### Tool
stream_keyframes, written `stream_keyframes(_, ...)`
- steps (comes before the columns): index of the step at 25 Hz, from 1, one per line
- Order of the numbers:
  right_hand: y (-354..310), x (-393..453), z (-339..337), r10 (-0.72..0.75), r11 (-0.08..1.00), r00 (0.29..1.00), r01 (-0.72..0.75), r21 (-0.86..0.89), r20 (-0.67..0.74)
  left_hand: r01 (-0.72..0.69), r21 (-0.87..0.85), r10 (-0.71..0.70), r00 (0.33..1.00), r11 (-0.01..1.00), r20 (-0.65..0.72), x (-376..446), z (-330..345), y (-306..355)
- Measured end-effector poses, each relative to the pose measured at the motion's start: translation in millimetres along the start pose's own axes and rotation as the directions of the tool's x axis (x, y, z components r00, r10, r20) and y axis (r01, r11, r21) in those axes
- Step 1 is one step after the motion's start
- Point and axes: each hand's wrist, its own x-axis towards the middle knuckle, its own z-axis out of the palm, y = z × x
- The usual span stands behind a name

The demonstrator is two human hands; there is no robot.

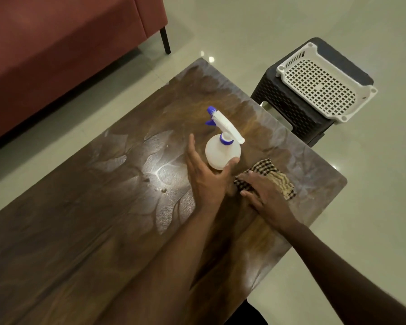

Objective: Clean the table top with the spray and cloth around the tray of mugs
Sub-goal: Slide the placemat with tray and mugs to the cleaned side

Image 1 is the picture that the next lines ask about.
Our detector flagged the person's left hand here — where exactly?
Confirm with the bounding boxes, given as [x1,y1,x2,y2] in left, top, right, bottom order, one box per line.
[184,133,240,214]

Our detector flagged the person's right hand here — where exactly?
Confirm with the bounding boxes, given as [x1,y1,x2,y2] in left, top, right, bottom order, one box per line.
[236,171,300,234]

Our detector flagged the brown checked cloth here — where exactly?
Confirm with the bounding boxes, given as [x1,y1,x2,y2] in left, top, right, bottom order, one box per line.
[233,158,297,201]

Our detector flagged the white spray bottle blue nozzle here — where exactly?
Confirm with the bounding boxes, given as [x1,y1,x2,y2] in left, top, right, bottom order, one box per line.
[204,106,246,172]

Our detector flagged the person's left forearm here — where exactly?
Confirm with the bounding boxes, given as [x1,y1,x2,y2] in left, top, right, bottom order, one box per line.
[98,206,224,325]

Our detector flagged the person's right forearm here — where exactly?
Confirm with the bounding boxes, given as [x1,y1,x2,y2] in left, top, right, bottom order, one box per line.
[281,223,406,325]

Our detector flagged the person's black trousers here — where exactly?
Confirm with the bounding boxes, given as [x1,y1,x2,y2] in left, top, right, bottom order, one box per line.
[225,299,268,325]

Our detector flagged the dark plastic stool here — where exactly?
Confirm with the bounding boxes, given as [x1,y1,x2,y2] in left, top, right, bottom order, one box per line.
[250,37,374,148]

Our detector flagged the white plastic basket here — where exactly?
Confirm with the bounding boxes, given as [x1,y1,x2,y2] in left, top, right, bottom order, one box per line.
[276,42,378,123]

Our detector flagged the red sofa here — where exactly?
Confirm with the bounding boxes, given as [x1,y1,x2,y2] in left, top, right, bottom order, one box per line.
[0,0,171,148]

